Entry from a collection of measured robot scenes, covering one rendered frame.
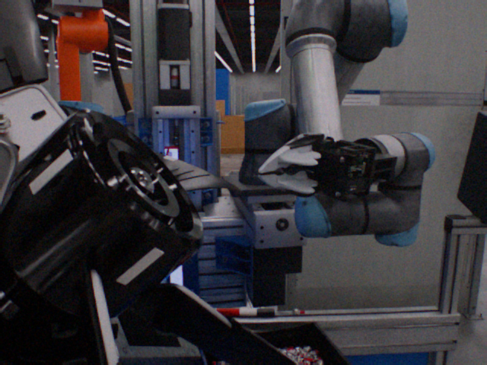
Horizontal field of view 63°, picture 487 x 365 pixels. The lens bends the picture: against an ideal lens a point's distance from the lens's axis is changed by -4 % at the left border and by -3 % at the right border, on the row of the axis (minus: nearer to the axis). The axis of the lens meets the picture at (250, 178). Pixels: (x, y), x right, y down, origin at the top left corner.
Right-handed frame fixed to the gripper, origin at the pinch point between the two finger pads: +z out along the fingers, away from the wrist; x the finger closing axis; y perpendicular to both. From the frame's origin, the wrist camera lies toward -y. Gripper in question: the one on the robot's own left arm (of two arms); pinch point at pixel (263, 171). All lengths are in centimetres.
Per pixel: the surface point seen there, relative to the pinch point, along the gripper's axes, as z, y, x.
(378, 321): -29.8, 3.3, 32.6
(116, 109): -370, -1009, 123
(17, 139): 29.2, 6.4, -7.3
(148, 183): 23.0, 14.6, -5.4
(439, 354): -40, 12, 40
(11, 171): 30.8, 13.7, -6.9
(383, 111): -157, -85, 6
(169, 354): 16.4, 5.5, 17.3
